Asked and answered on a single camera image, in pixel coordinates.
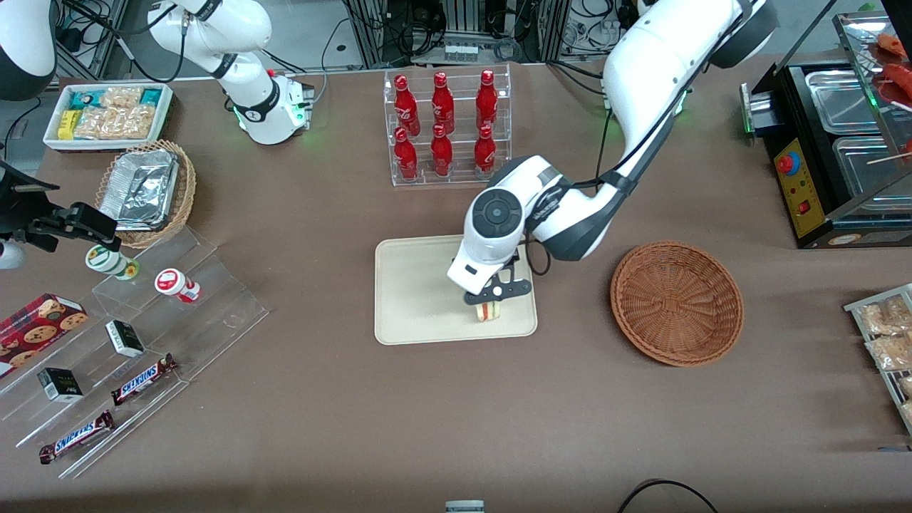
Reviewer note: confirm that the aluminium frame rack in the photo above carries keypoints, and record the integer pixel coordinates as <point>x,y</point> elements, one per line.
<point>370,28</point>

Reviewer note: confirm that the light wicker basket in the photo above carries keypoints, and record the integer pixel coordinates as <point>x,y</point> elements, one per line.
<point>187,192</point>

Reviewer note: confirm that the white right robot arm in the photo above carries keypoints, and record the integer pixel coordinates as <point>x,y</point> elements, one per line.
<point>249,107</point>

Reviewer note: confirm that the steel warmer pan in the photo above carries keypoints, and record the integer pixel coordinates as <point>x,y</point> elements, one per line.
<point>866,167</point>
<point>841,100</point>

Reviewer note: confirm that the red cola bottle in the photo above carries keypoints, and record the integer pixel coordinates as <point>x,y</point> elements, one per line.
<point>442,100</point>
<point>405,103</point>
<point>406,157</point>
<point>484,153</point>
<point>442,153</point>
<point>486,96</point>

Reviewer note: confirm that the brown round wicker basket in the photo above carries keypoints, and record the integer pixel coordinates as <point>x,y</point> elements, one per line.
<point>677,306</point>

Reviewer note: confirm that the white power strip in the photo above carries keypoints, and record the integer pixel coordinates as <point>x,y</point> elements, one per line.
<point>461,52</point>

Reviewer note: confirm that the green label yogurt bottle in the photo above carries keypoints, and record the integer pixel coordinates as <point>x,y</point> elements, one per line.
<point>110,261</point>

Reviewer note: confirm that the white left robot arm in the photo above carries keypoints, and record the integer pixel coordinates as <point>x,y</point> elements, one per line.
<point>641,64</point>

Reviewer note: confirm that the beige plastic tray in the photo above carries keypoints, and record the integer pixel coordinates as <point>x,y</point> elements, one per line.
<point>413,299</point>

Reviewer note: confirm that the large clear cracker bag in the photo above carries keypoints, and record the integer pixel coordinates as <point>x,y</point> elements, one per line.
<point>117,122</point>

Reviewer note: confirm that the snickers chocolate bar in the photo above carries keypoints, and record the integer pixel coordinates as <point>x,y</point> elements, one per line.
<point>77,437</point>
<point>142,380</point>

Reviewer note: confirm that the clear acrylic bottle rack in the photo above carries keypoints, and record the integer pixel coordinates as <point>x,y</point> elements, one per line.
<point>462,146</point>

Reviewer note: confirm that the red cookie box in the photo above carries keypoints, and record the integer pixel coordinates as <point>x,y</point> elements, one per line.
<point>35,331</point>

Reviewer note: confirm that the red label yogurt bottle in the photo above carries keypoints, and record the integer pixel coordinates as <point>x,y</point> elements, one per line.
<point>174,283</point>

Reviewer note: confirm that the small black box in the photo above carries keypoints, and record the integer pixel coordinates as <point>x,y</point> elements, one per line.
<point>125,338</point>
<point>60,385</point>

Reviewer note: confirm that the triangular sandwich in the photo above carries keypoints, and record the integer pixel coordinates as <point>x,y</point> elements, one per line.
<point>488,312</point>

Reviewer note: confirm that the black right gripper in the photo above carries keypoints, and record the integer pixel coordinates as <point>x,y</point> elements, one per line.
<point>20,208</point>

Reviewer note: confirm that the grey device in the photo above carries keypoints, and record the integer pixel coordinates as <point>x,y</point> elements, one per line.
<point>464,507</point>

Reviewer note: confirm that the right black camera mount bracket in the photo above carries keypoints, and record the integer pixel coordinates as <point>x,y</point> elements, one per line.
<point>44,228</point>

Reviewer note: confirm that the yellow snack packet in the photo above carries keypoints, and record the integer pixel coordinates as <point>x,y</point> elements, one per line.
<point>68,125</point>

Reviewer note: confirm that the black hot dog warmer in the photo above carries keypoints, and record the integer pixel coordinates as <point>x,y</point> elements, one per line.
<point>792,192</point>

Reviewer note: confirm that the white rectangular snack bin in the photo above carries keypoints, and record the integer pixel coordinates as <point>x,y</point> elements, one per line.
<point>51,140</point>

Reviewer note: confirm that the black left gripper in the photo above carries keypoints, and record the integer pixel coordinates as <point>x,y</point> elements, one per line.
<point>516,258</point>

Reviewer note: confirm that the aluminium foil container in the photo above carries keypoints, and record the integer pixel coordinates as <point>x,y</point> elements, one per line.
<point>139,189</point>

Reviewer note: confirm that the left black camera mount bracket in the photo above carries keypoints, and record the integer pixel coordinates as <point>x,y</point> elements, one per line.
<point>516,288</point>

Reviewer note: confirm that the clear acrylic stepped display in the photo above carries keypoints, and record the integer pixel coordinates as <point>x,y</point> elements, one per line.
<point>214,313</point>

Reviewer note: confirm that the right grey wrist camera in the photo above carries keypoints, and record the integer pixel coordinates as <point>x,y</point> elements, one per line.
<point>11,255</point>

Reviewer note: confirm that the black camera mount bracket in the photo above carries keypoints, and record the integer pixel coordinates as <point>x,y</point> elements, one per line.
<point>516,288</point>
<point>44,228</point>

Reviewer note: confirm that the metal snack tray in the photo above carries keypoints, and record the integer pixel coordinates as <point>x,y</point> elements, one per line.
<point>855,308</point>

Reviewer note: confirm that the clear bag of crackers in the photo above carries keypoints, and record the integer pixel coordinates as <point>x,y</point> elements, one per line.
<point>890,353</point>
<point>883,317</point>

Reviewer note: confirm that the small clear cracker bag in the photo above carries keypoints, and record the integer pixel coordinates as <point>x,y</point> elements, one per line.
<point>121,96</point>

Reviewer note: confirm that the teal snack packet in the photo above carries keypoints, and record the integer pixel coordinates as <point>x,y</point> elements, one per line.
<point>82,100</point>
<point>150,96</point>

